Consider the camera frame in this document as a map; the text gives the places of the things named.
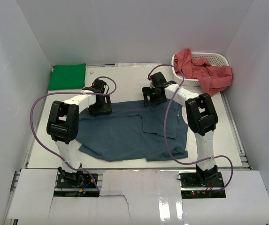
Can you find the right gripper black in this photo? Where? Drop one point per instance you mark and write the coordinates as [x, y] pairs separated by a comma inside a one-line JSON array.
[[148, 92]]

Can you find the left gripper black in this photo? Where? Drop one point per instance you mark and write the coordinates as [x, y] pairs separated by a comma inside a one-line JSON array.
[[105, 108]]

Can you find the blue t shirt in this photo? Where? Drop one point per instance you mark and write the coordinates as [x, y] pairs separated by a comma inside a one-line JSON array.
[[134, 131]]

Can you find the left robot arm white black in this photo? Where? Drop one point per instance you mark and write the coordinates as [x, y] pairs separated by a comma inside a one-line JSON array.
[[63, 125]]

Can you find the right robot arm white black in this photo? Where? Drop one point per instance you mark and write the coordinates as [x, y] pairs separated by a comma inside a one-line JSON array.
[[201, 117]]

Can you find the folded green t shirt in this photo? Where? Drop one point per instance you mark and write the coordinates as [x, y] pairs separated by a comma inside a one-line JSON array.
[[66, 77]]

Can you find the red t shirt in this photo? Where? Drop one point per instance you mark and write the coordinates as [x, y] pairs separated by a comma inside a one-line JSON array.
[[213, 79]]

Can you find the white perforated plastic basket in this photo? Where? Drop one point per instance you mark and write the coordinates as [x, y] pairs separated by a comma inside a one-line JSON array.
[[213, 58]]

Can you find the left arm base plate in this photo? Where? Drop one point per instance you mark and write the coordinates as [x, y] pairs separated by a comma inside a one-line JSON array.
[[84, 187]]

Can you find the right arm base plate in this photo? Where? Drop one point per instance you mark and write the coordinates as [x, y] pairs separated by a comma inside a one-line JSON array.
[[193, 187]]

